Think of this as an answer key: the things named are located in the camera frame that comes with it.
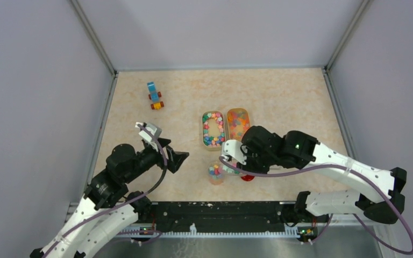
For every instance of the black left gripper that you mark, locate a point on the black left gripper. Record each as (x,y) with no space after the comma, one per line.
(176,158)

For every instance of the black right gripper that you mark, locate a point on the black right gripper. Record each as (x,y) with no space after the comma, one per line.
(248,166)

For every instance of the clear plastic scoop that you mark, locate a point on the clear plastic scoop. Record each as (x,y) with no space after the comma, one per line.
(226,170)

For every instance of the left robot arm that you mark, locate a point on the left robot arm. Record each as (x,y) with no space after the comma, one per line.
(107,206)

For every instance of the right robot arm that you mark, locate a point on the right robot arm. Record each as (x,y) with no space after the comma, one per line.
(371,190)

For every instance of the beige tray translucent candies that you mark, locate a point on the beige tray translucent candies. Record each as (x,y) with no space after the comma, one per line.
(238,122)

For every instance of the beige tray opaque candies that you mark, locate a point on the beige tray opaque candies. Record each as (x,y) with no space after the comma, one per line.
(213,130)

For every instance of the red jar lid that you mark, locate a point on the red jar lid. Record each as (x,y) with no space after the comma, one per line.
(247,178)

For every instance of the clear plastic jar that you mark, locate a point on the clear plastic jar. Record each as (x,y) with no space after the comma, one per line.
(215,173)

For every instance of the blue toy car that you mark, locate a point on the blue toy car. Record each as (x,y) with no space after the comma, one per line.
(154,95)

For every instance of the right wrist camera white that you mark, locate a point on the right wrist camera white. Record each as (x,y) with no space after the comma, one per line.
(234,149)

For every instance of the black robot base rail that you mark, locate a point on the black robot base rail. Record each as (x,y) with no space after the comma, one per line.
(226,217)

